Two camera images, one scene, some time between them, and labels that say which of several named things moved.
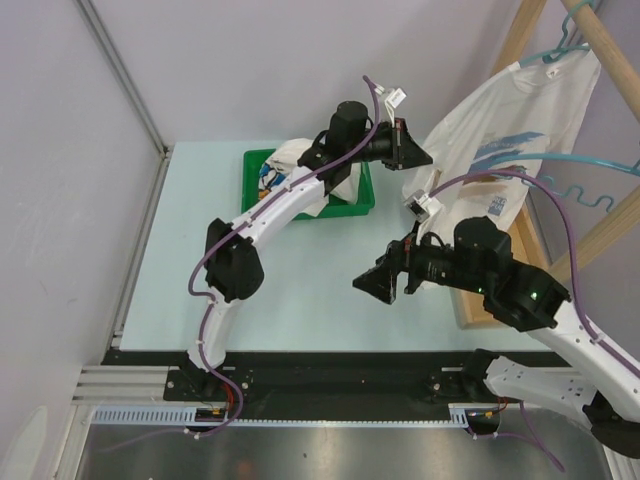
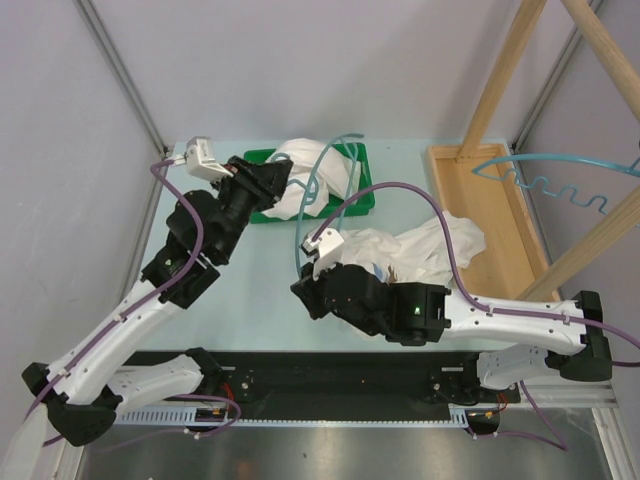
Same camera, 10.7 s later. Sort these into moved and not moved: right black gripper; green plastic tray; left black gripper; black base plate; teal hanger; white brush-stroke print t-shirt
Moved: right black gripper; white brush-stroke print t-shirt; left black gripper; teal hanger
Not moved: black base plate; green plastic tray
